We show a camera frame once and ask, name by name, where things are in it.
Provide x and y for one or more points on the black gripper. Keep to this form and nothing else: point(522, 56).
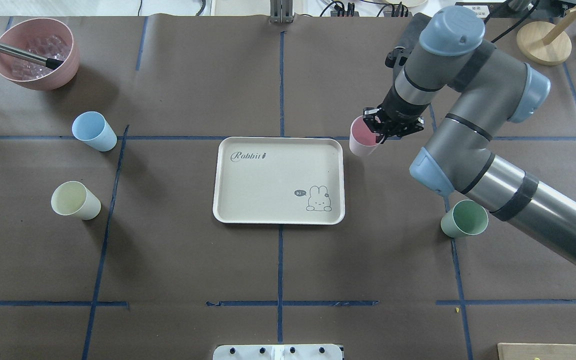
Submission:
point(401, 112)

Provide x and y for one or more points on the pink cup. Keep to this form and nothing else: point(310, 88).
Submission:
point(362, 142)

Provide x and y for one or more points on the green cup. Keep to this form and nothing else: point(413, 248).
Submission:
point(467, 218)

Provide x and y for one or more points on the blue cup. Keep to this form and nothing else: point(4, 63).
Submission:
point(93, 130)

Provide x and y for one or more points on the cream yellow cup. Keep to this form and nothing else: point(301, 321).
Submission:
point(73, 199)

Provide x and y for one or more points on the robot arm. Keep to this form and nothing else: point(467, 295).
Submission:
point(449, 50)

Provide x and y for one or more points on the cream rabbit tray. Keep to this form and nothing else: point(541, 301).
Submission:
point(279, 180)

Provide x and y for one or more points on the grey folded cloth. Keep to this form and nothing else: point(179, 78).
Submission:
point(411, 33)

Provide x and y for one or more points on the wooden mug tree stand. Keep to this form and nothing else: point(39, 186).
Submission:
point(547, 43)

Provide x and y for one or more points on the wooden cutting board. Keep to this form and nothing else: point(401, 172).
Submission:
point(535, 351)

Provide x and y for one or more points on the pink bowl with ice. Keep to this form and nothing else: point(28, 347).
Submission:
point(49, 38)

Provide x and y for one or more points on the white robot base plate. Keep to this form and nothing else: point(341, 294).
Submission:
point(318, 351)

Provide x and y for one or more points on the metal scoop handle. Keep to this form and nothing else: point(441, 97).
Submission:
point(19, 53)

